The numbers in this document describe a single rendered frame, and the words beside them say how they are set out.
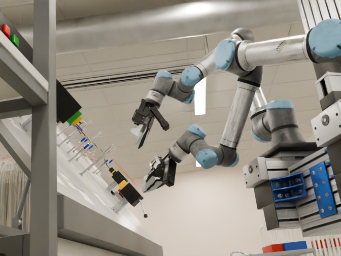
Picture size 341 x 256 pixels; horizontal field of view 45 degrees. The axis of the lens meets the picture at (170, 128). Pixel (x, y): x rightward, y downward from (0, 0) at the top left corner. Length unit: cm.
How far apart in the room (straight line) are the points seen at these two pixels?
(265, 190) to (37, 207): 109
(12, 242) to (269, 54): 102
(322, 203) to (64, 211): 96
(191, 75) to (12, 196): 126
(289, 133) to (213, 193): 820
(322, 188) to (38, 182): 103
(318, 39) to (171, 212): 871
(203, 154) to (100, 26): 259
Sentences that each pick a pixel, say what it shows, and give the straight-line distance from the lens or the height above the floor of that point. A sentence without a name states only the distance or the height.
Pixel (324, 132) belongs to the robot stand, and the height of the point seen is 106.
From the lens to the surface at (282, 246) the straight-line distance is 559.
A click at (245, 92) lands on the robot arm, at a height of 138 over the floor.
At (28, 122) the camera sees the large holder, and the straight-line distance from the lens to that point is 109.
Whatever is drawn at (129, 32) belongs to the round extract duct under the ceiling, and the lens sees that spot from 397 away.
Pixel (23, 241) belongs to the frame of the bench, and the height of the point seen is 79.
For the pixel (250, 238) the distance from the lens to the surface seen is 981.
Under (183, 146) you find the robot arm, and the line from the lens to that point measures 168.
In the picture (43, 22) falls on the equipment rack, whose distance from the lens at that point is 90.
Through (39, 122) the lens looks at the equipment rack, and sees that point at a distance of 79.
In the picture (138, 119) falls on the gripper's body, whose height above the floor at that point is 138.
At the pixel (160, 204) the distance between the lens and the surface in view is 990.
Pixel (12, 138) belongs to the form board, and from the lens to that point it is 90.
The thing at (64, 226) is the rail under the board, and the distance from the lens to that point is 81.
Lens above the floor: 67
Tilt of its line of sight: 21 degrees up
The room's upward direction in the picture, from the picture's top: 7 degrees counter-clockwise
